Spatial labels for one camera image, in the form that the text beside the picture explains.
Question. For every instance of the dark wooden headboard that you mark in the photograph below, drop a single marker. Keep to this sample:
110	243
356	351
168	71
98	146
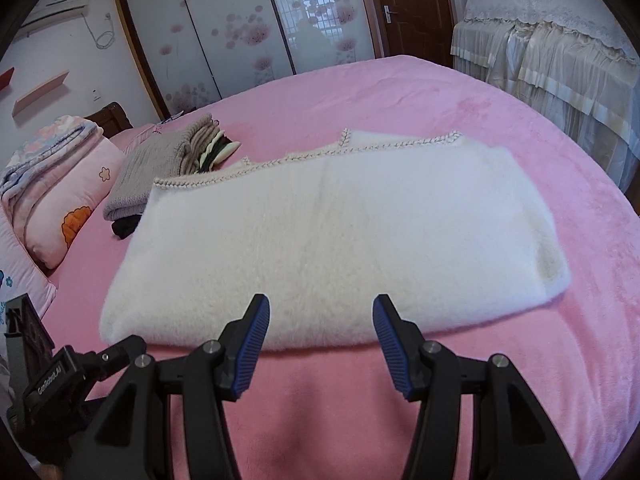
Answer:
112	119

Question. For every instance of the cream lace covered furniture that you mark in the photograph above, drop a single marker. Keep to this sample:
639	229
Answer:
567	59

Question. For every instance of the floral sliding wardrobe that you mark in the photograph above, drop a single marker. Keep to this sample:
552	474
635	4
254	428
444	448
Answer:
191	53

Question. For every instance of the person's left hand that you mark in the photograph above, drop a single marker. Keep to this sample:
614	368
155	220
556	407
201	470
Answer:
49	472

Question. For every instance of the pink wall shelf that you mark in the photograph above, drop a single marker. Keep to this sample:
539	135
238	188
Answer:
38	92

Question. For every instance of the white air conditioner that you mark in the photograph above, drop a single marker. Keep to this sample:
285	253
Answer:
48	12

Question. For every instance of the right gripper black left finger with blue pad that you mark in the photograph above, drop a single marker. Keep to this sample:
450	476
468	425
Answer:
129	438

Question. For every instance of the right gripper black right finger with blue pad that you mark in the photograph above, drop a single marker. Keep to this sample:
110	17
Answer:
513	437

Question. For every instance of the folded black garment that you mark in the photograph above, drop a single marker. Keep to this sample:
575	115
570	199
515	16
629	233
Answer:
215	154

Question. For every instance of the pink embroidered pillow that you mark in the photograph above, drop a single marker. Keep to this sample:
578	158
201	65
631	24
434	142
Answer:
19	274

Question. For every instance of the red wall shelf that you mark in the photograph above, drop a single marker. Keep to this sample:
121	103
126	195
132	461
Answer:
5	78

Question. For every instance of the pastel folded blanket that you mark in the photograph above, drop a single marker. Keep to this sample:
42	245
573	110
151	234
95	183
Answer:
67	135

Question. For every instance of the brown wooden door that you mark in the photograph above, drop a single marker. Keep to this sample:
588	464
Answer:
420	28

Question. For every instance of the white fluffy cardigan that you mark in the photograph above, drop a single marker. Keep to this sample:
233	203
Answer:
453	230

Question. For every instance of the pink folded quilt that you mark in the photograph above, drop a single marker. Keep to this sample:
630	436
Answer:
54	207

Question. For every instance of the white wall socket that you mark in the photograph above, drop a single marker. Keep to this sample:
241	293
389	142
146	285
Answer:
96	94

